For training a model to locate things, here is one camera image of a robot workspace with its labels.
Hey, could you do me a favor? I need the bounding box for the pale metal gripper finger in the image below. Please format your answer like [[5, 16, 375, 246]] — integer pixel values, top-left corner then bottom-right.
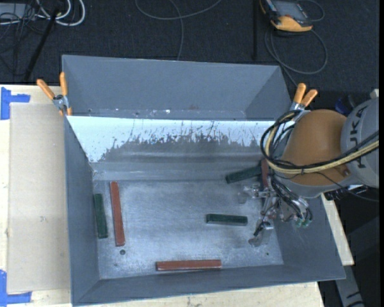
[[248, 221, 275, 248], [242, 185, 270, 203]]

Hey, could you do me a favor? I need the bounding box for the dark green flat block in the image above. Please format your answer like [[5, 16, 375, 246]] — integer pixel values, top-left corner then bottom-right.
[[225, 166, 263, 185], [205, 213, 248, 227], [93, 193, 109, 239]]

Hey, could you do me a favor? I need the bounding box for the grey metal bin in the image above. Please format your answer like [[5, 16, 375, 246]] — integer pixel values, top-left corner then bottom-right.
[[61, 54, 347, 307]]

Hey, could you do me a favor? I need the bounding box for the red-brown flat block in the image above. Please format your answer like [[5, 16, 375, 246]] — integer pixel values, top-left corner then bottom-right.
[[109, 180, 126, 248], [156, 259, 223, 272]]

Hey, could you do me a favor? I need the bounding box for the pale flat board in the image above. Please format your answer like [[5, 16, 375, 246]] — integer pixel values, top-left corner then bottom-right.
[[6, 102, 72, 294]]

